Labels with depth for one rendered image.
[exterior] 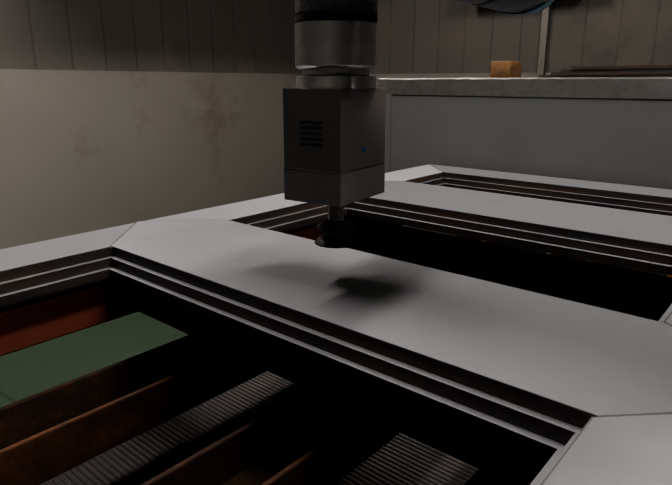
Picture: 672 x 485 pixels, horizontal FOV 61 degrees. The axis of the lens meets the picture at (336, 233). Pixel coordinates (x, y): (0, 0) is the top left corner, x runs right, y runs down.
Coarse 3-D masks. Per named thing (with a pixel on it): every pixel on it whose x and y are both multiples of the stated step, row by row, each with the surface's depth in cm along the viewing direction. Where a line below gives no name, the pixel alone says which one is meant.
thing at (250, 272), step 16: (256, 256) 66; (272, 256) 66; (288, 256) 66; (304, 256) 66; (320, 256) 66; (336, 256) 66; (208, 272) 60; (224, 272) 60; (240, 272) 60; (256, 272) 60; (272, 272) 60; (288, 272) 60; (240, 288) 56
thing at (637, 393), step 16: (656, 336) 45; (656, 352) 42; (640, 368) 40; (656, 368) 40; (624, 384) 38; (640, 384) 38; (656, 384) 38; (608, 400) 36; (624, 400) 36; (640, 400) 36; (656, 400) 36
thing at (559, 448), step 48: (528, 192) 115; (576, 192) 109; (528, 240) 81; (576, 240) 77; (624, 240) 74; (0, 288) 60; (48, 288) 63; (144, 288) 64; (192, 288) 59; (288, 336) 50; (336, 336) 48; (384, 384) 43; (432, 384) 41; (480, 384) 39; (480, 432) 38; (528, 432) 37; (576, 432) 35
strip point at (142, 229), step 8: (136, 224) 80; (144, 224) 80; (152, 224) 80; (160, 224) 80; (168, 224) 80; (176, 224) 80; (184, 224) 80; (192, 224) 80; (200, 224) 80; (128, 232) 76; (136, 232) 76; (144, 232) 76; (152, 232) 76; (160, 232) 76; (168, 232) 76; (120, 240) 72; (128, 240) 72
